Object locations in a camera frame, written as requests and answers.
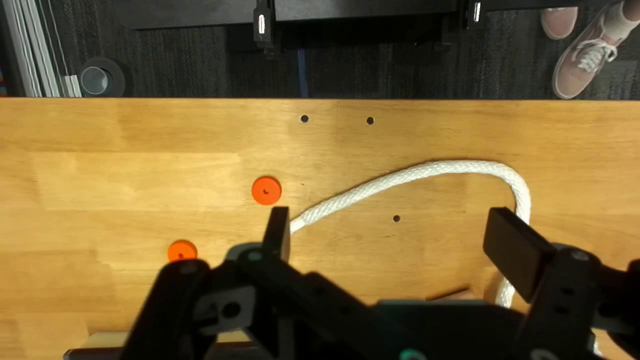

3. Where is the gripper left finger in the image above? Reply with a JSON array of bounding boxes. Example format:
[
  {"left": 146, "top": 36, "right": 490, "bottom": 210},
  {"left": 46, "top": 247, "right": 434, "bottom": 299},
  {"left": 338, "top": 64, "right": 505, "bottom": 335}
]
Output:
[{"left": 119, "top": 206, "right": 401, "bottom": 360}]

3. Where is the black table frame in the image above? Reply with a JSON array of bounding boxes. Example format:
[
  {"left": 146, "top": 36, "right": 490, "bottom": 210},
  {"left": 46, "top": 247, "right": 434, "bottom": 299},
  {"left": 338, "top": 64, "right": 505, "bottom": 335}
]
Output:
[{"left": 114, "top": 0, "right": 581, "bottom": 61}]

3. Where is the aluminium frame rail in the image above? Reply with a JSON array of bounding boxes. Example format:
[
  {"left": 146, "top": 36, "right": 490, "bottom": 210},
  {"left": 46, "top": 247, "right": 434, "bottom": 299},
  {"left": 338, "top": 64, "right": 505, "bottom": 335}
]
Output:
[{"left": 0, "top": 0, "right": 83, "bottom": 98}]

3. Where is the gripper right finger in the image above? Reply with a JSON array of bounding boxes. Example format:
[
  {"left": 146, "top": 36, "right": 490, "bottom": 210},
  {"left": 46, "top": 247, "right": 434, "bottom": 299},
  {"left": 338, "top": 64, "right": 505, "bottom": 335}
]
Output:
[{"left": 482, "top": 207, "right": 640, "bottom": 360}]

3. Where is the white braided rope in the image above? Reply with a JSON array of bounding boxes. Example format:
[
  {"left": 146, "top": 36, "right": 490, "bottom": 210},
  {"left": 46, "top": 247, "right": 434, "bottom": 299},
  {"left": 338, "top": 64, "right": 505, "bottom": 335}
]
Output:
[{"left": 289, "top": 159, "right": 532, "bottom": 309}]

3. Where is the orange disc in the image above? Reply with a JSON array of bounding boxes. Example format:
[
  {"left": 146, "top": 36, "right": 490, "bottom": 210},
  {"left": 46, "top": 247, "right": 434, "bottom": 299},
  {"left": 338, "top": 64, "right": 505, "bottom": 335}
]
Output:
[
  {"left": 251, "top": 176, "right": 283, "bottom": 206},
  {"left": 167, "top": 240, "right": 199, "bottom": 264}
]

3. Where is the person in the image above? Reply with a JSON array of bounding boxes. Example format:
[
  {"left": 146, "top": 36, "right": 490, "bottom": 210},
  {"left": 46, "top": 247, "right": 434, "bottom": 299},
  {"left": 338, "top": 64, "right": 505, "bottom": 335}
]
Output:
[{"left": 540, "top": 0, "right": 640, "bottom": 100}]

